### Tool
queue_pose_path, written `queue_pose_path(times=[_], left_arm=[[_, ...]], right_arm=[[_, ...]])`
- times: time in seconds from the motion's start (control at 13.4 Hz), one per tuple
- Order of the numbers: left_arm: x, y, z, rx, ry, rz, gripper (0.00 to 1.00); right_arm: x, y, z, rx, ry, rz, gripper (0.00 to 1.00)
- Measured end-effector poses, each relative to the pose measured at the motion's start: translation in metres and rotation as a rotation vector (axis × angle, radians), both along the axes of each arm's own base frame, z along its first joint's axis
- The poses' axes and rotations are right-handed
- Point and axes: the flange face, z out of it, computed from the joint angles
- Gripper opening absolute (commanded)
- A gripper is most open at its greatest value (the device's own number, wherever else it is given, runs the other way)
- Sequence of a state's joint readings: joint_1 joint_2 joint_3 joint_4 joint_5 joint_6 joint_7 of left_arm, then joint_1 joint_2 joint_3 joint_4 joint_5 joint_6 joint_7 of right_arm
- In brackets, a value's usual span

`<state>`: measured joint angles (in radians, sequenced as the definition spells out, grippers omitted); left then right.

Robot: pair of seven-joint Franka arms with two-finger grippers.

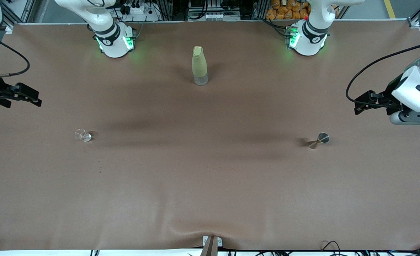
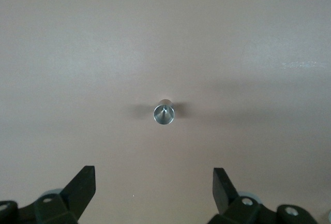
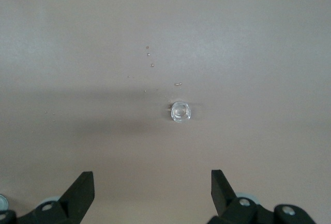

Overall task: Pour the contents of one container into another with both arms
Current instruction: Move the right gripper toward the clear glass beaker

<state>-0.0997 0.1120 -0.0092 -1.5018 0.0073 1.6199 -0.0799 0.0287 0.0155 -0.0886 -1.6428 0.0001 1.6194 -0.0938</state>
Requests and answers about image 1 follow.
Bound steel cone jigger cup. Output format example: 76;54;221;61
308;132;330;150

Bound small clear glass cup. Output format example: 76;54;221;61
75;129;93;143

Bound orange snack packets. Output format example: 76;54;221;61
266;0;312;20

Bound white power strip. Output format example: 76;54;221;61
119;4;160;22

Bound yellow-green frosted bottle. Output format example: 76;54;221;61
191;46;209;86

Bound brown table mat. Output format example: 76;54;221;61
0;20;420;251

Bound metal table edge clamp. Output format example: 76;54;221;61
200;235;223;256

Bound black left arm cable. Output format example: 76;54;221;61
346;43;420;107

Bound aluminium frame post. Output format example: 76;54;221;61
407;4;420;29
2;0;36;27

